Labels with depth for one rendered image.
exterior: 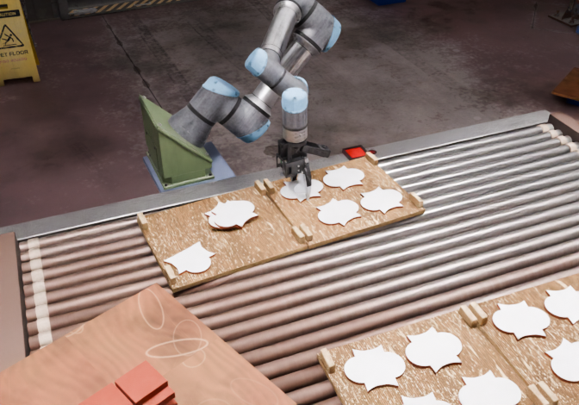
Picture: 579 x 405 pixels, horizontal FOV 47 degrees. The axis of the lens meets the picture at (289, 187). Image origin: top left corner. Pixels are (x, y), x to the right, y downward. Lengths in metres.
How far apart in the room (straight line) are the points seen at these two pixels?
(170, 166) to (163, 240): 0.37
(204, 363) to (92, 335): 0.27
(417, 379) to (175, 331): 0.57
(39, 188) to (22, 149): 0.49
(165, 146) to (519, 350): 1.25
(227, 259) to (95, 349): 0.50
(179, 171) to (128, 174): 1.76
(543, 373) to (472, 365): 0.16
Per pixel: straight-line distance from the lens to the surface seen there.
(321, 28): 2.32
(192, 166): 2.29
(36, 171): 4.22
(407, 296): 1.83
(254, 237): 1.96
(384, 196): 2.13
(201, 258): 1.88
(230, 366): 1.48
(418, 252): 1.97
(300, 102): 1.93
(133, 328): 1.59
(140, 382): 1.26
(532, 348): 1.75
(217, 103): 2.26
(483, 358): 1.69
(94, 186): 3.97
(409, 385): 1.60
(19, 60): 5.30
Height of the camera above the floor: 2.17
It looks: 35 degrees down
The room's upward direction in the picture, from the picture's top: straight up
